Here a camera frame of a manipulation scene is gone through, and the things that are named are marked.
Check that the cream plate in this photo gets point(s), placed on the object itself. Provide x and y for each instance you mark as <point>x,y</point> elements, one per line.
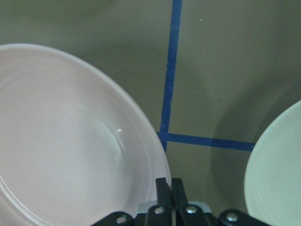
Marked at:
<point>272,184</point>

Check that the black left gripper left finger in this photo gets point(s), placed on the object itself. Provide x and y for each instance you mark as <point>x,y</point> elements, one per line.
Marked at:
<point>160,214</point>

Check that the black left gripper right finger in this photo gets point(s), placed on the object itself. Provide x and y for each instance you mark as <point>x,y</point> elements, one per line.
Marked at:
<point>188,213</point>

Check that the pink plate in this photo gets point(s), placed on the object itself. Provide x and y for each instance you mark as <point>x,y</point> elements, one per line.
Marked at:
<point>74,146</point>

